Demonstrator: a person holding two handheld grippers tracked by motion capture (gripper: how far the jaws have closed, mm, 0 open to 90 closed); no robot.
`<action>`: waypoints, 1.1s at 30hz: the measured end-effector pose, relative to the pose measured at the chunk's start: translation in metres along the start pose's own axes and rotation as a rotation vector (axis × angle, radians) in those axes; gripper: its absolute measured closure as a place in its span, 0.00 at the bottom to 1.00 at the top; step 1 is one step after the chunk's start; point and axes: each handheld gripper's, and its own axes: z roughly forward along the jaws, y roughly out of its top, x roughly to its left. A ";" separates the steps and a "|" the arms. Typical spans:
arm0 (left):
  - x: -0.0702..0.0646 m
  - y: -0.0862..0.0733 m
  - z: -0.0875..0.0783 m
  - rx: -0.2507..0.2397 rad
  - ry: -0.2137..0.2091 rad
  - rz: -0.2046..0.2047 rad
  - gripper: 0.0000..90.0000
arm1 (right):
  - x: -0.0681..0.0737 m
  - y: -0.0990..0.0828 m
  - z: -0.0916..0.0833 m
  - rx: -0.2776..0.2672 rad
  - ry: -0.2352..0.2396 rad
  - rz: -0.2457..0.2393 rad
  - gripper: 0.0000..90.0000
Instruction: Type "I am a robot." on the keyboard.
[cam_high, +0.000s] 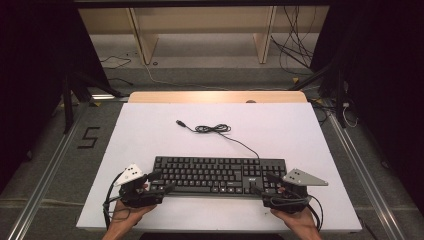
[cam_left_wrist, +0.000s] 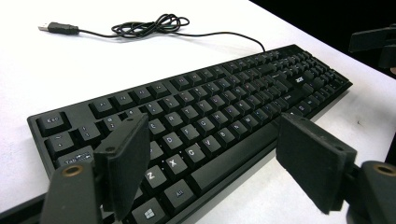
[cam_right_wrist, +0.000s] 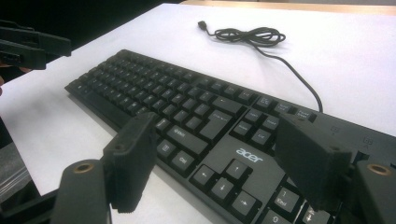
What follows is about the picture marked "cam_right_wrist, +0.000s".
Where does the black computer keyboard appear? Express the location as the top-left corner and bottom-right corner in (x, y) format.
(64, 49), (396, 224)

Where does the black keyboard cable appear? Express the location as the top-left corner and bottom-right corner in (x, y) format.
(197, 20), (324, 114)

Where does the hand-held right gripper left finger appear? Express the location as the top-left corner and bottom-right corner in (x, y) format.
(102, 111), (161, 215)

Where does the wooden table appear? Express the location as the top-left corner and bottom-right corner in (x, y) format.
(180, 0), (396, 17)

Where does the white table board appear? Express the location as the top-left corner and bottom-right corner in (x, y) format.
(0, 3), (396, 224)

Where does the aluminium floor rail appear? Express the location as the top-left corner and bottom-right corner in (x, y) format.
(0, 141), (41, 203)

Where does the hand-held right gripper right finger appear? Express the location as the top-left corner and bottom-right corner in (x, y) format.
(274, 112), (357, 213)

